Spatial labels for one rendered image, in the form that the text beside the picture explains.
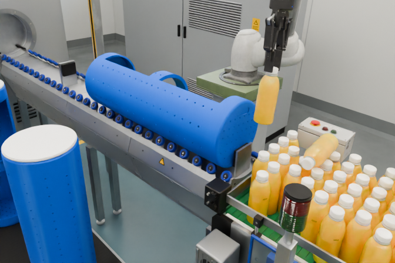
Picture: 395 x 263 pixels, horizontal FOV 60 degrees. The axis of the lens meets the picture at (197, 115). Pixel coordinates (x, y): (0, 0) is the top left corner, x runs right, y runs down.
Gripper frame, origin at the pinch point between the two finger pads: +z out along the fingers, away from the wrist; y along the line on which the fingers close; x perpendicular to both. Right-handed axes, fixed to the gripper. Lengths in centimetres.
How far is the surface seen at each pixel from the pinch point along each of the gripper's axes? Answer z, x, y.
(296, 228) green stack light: 29, 32, 35
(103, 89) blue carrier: 28, -81, 13
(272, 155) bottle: 35.0, 3.5, -3.5
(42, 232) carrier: 76, -62, 56
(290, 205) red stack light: 23, 31, 37
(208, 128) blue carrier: 27.0, -16.0, 10.9
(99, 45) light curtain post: 21, -156, -31
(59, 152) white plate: 41, -57, 48
